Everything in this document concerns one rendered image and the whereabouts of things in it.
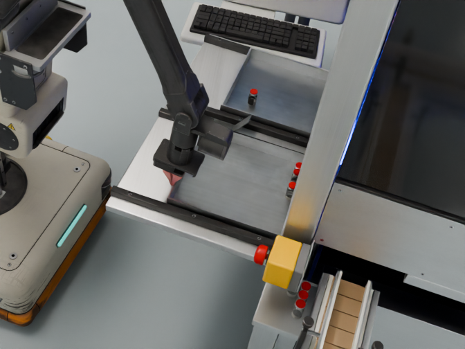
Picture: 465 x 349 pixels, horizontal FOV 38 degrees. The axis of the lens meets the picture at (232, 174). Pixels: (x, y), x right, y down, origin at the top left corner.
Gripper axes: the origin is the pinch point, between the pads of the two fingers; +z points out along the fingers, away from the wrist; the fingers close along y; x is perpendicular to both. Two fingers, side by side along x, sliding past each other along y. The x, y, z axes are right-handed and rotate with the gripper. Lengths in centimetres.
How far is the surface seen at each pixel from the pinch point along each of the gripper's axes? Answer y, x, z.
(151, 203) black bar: -2.3, -7.2, 1.3
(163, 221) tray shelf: 1.9, -9.3, 2.9
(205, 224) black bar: 10.8, -7.5, 0.4
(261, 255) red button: 24.4, -18.7, -12.3
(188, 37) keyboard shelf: -19, 64, 12
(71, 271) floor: -33, 20, 94
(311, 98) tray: 23, 45, 0
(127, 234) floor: -21, 43, 93
